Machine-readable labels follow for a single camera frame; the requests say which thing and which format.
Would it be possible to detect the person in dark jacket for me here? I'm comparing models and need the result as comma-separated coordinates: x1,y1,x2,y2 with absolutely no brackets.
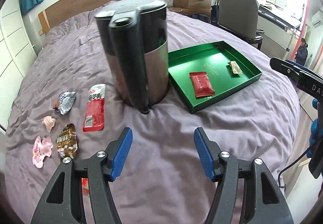
295,38,308,66

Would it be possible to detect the silver blue snack bag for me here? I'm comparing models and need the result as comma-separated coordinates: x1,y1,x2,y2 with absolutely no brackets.
53,91,76,115

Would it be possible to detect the black and copper kettle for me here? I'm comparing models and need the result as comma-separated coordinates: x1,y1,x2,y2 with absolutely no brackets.
94,0,169,114

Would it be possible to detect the long red white snack packet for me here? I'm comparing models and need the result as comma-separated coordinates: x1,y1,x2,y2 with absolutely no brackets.
83,84,106,132

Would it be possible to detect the pink striped small wrapper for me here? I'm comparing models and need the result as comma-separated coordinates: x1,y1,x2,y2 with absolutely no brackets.
42,116,56,133

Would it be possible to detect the brown gold snack bag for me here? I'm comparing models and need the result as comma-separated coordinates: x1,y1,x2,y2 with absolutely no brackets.
56,124,78,160

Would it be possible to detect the white wardrobe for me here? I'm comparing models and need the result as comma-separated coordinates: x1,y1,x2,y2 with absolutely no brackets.
0,0,37,129

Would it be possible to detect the pink character snack packet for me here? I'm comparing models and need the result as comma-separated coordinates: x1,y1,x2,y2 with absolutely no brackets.
32,136,53,168

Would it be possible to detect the dark red snack packet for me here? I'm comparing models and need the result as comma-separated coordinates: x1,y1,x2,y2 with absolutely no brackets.
189,72,215,98

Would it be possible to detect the blue gloved right hand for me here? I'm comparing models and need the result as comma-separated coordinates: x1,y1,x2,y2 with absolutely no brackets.
307,98,322,158

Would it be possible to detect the grey office chair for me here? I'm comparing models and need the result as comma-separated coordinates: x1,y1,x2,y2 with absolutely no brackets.
211,0,264,49

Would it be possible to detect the small orange red packet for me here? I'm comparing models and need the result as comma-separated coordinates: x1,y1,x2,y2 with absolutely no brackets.
81,178,89,195

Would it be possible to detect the green tray box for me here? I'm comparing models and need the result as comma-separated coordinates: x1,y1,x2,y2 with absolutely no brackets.
168,41,262,114

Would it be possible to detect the small gold snack packet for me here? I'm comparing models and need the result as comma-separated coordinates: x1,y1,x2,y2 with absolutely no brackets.
228,61,243,75

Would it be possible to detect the white desk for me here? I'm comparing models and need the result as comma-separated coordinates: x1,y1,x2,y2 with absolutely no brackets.
257,4,301,60

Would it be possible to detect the black cable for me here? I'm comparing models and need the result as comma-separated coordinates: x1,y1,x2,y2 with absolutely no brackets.
277,146,312,186

